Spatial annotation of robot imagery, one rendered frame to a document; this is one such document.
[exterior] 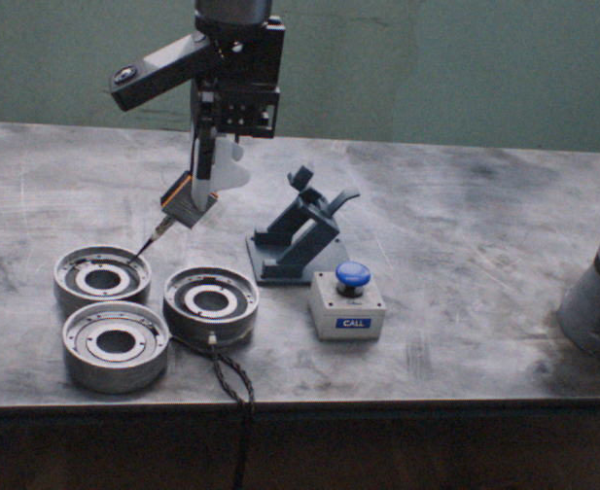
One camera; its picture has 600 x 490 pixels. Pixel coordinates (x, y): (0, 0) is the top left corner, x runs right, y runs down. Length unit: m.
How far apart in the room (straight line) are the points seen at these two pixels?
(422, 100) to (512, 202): 1.43
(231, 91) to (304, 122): 1.83
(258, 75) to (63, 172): 0.44
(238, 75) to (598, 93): 2.19
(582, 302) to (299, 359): 0.35
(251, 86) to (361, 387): 0.33
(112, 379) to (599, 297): 0.56
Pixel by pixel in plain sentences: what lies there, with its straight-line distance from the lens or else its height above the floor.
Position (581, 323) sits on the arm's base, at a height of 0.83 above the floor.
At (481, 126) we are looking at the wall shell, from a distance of 2.92.
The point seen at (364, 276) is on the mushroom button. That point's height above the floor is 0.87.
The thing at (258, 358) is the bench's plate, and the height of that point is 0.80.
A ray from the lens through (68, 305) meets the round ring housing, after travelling 1.01.
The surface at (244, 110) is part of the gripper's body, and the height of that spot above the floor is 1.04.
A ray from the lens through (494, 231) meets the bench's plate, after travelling 1.31.
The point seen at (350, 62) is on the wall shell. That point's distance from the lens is 2.69.
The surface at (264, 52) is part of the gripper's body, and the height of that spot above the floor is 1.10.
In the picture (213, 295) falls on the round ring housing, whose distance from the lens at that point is 1.03.
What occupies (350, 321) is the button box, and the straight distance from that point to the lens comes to 1.02.
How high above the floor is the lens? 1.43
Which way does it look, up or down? 32 degrees down
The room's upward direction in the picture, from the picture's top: 10 degrees clockwise
